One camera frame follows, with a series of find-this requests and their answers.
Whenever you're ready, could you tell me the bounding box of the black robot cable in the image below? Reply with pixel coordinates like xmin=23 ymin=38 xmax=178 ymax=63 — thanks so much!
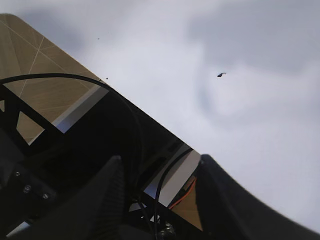
xmin=0 ymin=73 xmax=193 ymax=240

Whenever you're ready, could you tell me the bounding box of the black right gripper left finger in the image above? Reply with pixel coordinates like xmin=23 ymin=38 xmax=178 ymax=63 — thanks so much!
xmin=10 ymin=156 xmax=125 ymax=240

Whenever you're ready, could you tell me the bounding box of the black table frame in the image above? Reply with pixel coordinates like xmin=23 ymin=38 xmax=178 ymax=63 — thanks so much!
xmin=0 ymin=86 xmax=205 ymax=240

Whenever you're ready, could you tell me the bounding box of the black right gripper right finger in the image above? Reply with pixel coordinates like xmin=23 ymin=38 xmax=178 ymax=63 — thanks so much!
xmin=195 ymin=154 xmax=320 ymax=240

